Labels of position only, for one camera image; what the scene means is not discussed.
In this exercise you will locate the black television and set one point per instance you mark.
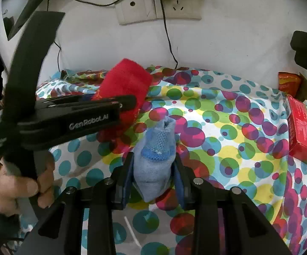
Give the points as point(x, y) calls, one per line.
point(27, 8)

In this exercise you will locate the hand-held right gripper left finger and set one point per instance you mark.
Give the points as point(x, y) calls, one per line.
point(128, 183)

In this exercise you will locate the orange red snack packet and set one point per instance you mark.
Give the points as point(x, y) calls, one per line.
point(288, 83)

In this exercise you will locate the person's left hand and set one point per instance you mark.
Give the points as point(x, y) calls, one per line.
point(15, 188)

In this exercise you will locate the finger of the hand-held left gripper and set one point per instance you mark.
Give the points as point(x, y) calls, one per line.
point(108, 101)

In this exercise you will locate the red box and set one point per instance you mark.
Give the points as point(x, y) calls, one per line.
point(302, 127)

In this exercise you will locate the polka dot tablecloth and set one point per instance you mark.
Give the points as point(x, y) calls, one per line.
point(222, 138)

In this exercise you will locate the red sock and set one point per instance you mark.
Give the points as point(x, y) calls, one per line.
point(126, 79)

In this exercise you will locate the light blue sock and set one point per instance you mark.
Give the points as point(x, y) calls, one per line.
point(153, 175)

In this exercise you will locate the white power wall socket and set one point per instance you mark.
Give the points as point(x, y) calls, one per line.
point(188, 8)

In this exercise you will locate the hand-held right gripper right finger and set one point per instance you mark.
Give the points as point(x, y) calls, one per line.
point(178, 183)

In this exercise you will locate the white coaxial wall socket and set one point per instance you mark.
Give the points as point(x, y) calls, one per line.
point(132, 13)

